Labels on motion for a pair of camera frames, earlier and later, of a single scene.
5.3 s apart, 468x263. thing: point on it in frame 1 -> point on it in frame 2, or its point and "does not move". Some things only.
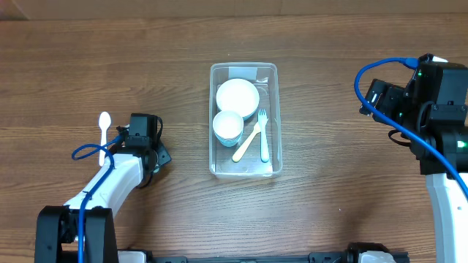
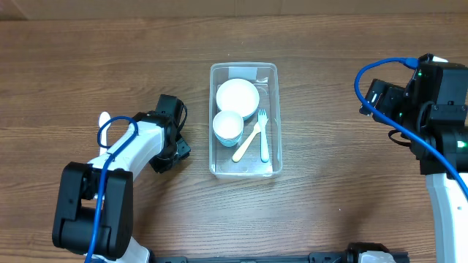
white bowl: x=238 y=95 does not move
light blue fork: x=263 y=121 does not move
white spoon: x=104 y=120 does not move
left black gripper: x=161 y=151 -> x=164 y=158
